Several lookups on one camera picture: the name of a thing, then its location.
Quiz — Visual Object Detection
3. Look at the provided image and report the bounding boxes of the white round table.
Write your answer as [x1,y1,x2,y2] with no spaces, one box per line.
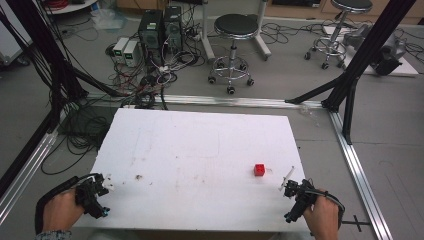
[45,0,100,15]

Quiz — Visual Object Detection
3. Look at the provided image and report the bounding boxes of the tangle of floor cables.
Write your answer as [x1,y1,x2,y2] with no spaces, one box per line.
[104,31,209,111]

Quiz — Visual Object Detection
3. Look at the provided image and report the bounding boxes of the clear plastic bag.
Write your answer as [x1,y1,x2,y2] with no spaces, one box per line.
[90,7,128,32]

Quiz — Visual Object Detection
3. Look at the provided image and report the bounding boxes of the loose black floor cables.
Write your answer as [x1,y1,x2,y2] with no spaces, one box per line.
[40,104,116,176]

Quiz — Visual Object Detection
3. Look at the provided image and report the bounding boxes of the black frame post with braces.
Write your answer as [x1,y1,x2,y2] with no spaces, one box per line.
[285,0,418,146]

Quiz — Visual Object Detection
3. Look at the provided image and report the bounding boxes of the white table legs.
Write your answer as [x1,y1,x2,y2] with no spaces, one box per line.
[199,0,273,63]

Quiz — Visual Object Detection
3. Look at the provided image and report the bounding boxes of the grey device on white board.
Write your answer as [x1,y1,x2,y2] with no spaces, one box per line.
[342,23,420,78]

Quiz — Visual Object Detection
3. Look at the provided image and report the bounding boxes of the person's patterned sleeve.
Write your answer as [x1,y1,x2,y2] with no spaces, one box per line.
[33,229,73,240]

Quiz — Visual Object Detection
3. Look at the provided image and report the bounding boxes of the person's right hand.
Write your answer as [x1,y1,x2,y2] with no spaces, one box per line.
[302,189,341,240]

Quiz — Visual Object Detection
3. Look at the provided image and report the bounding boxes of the black frame post with cables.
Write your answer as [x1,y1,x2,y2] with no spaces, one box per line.
[0,0,128,134]

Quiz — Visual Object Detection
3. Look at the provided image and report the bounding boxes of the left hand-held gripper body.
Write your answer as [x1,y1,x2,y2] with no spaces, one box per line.
[74,172,111,220]

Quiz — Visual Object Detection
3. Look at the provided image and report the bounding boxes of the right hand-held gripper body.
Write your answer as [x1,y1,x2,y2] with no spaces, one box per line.
[283,178,320,224]

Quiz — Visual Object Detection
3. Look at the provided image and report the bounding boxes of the white power supply box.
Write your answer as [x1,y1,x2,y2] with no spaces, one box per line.
[122,40,141,68]
[112,36,130,63]

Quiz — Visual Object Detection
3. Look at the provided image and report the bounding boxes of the black round stool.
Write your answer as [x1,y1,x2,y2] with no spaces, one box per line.
[303,0,374,71]
[206,13,261,96]

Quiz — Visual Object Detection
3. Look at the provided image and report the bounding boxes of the black computer tower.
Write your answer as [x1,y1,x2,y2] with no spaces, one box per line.
[137,9,165,66]
[162,5,184,52]

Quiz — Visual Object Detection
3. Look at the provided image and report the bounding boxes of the red cube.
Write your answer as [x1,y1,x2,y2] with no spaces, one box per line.
[253,162,267,177]

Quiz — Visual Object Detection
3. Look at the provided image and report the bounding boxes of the aluminium floor rail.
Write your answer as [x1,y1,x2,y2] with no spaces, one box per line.
[84,92,325,110]
[327,109,395,240]
[0,129,60,225]

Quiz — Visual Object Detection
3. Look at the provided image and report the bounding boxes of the person's left hand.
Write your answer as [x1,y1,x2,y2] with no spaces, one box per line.
[42,189,86,233]

